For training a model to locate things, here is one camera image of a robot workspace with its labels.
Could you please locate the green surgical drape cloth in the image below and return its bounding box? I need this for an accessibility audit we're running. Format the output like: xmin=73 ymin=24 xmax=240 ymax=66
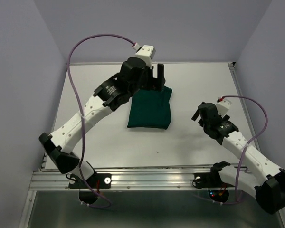
xmin=127 ymin=86 xmax=172 ymax=130

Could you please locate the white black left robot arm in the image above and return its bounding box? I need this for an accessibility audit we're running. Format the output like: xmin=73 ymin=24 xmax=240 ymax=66
xmin=38 ymin=57 xmax=165 ymax=187

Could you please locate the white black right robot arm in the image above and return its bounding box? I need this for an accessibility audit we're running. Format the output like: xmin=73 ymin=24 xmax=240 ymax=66
xmin=192 ymin=99 xmax=285 ymax=214

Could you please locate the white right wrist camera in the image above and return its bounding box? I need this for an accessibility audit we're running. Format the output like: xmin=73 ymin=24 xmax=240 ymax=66
xmin=216 ymin=99 xmax=232 ymax=117

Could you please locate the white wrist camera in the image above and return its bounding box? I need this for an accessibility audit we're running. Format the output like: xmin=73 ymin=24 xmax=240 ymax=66
xmin=216 ymin=99 xmax=232 ymax=117
xmin=133 ymin=43 xmax=156 ymax=68

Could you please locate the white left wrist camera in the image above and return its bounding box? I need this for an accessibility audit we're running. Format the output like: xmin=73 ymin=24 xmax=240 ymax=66
xmin=133 ymin=43 xmax=156 ymax=68

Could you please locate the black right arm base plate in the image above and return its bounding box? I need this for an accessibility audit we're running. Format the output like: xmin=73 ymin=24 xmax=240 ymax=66
xmin=192 ymin=172 xmax=234 ymax=189

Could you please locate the aluminium front rail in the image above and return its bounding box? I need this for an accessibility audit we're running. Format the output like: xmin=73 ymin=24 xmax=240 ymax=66
xmin=29 ymin=166 xmax=210 ymax=192

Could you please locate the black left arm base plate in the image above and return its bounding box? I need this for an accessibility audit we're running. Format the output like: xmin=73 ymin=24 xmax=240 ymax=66
xmin=68 ymin=173 xmax=113 ymax=190

